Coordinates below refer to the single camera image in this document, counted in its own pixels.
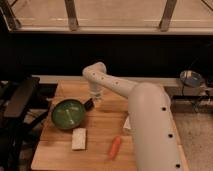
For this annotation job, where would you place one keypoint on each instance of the green bowl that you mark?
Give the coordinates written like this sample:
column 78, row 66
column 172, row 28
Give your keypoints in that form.
column 68, row 114

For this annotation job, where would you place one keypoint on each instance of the blue round dish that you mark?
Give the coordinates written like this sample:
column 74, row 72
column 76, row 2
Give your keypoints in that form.
column 191, row 78

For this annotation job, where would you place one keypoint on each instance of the orange carrot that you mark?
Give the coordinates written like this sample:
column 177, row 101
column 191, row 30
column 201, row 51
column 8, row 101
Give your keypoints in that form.
column 115, row 146

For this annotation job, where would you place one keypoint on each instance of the white sponge block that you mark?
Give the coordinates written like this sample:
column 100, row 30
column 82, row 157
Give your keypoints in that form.
column 79, row 139

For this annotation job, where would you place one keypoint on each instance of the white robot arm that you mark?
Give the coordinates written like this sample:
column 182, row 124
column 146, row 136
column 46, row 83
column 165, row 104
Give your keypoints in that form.
column 154, row 138

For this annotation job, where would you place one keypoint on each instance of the white tube bottle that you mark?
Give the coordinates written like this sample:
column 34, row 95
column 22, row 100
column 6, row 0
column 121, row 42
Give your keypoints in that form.
column 127, row 126

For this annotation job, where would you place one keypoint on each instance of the translucent pusher end effector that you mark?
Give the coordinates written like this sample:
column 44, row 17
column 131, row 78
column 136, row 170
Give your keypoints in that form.
column 96, row 95

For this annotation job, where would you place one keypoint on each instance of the black eraser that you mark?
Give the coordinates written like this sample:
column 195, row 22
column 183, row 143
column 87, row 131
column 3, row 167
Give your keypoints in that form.
column 89, row 104

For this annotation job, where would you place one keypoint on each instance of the black chair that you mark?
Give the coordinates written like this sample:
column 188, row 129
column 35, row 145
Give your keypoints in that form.
column 13, row 129

